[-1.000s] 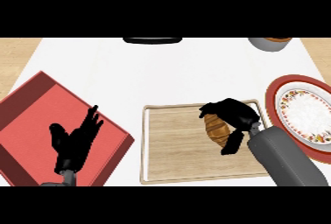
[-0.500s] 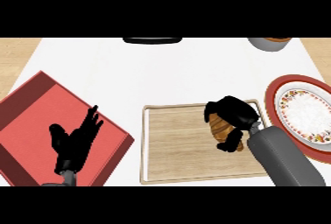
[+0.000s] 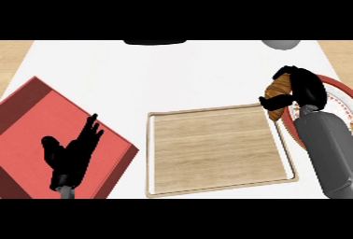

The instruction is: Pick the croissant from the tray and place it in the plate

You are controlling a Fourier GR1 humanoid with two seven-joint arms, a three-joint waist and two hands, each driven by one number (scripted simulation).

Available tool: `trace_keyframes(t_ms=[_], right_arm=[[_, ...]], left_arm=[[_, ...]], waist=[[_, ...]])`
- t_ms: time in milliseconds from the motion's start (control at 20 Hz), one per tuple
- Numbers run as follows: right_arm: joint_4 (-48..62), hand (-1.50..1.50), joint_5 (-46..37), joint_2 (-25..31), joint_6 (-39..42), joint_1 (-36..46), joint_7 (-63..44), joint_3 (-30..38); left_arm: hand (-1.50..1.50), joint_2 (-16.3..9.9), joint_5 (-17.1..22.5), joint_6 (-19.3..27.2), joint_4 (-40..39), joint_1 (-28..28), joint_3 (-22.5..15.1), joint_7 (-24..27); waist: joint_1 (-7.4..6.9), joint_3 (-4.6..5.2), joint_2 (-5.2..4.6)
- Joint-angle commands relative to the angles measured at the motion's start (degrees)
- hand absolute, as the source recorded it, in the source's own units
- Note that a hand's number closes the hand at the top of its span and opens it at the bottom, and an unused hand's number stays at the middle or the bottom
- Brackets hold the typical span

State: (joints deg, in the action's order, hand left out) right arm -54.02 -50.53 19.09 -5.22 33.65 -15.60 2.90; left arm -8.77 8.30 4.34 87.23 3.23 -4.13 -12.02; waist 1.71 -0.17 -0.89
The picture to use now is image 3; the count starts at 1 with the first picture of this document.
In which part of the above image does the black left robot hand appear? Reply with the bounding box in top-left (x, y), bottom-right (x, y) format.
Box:
top-left (40, 113), bottom-right (107, 191)

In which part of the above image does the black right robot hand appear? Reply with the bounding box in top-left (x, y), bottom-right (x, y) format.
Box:
top-left (259, 65), bottom-right (330, 113)

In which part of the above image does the brown croissant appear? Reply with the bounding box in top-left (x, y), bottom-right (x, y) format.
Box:
top-left (263, 73), bottom-right (294, 122)

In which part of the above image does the red rimmed patterned plate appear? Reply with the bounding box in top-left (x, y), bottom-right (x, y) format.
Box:
top-left (281, 74), bottom-right (353, 151)

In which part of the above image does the pale wooden tray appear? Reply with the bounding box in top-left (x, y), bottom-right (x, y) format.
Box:
top-left (145, 103), bottom-right (302, 199)

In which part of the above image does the red placemat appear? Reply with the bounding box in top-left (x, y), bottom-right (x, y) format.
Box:
top-left (0, 76), bottom-right (141, 200)

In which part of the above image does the grey rounded object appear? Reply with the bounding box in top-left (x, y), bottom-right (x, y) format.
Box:
top-left (260, 39), bottom-right (302, 51)

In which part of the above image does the black rounded appliance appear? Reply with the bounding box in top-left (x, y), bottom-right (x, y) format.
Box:
top-left (122, 39), bottom-right (190, 47)

